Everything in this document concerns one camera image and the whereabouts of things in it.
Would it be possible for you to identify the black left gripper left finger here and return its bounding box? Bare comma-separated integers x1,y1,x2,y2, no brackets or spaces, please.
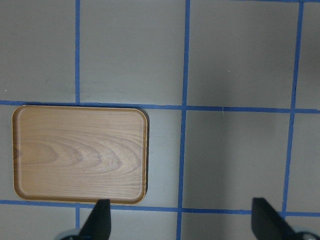
77,199,111,240

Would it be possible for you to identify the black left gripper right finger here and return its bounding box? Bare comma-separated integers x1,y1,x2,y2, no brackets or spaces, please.
251,197,300,240

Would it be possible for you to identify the brown wooden tray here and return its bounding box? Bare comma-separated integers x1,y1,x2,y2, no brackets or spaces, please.
11,105,149,205

